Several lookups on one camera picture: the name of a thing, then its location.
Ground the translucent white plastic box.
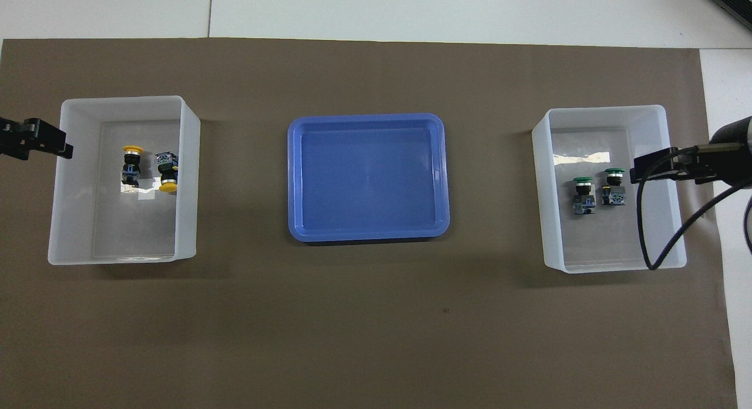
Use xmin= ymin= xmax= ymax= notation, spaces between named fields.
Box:
xmin=532 ymin=105 xmax=687 ymax=274
xmin=48 ymin=95 xmax=201 ymax=266

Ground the green push button switch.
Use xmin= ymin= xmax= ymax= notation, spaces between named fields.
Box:
xmin=600 ymin=168 xmax=627 ymax=207
xmin=573 ymin=176 xmax=597 ymax=216

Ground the yellow push button switch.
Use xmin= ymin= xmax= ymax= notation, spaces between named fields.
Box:
xmin=121 ymin=145 xmax=145 ymax=188
xmin=155 ymin=152 xmax=179 ymax=195

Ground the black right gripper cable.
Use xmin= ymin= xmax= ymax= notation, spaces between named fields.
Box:
xmin=637 ymin=153 xmax=752 ymax=271

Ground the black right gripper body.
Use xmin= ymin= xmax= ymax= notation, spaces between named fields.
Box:
xmin=676 ymin=120 xmax=749 ymax=187

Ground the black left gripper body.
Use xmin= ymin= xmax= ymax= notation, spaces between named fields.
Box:
xmin=0 ymin=119 xmax=18 ymax=160

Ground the blue plastic tray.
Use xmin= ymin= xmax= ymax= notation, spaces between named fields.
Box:
xmin=287 ymin=113 xmax=451 ymax=243

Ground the brown table mat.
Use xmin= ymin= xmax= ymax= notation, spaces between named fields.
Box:
xmin=0 ymin=38 xmax=738 ymax=409

